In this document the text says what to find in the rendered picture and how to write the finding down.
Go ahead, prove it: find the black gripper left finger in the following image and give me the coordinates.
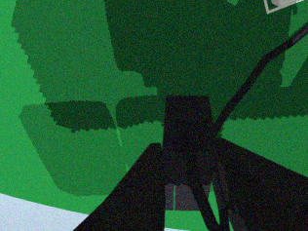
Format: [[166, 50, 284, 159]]
[[72, 142, 166, 231]]

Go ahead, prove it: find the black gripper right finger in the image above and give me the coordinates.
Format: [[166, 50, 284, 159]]
[[216, 137, 308, 231]]

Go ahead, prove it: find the green circuit board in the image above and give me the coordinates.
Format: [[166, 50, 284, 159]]
[[0, 0, 308, 216]]

